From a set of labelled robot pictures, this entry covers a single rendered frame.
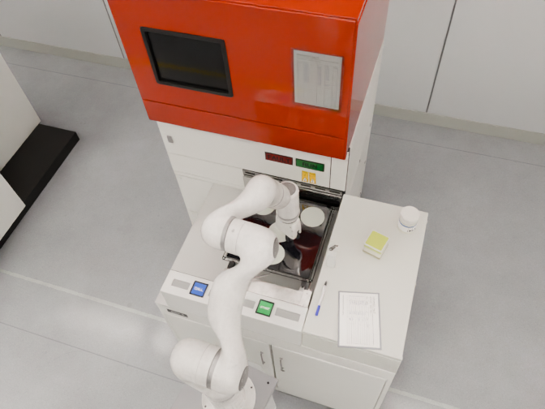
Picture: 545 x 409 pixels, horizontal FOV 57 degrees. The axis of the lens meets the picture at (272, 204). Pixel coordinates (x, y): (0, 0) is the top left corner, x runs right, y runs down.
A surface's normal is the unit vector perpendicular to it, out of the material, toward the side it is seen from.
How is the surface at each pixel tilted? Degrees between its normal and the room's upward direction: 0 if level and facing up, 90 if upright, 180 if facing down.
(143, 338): 0
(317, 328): 0
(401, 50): 90
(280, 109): 90
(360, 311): 0
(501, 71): 90
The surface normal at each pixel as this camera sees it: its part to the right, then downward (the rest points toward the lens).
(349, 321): -0.06, -0.58
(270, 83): -0.31, 0.78
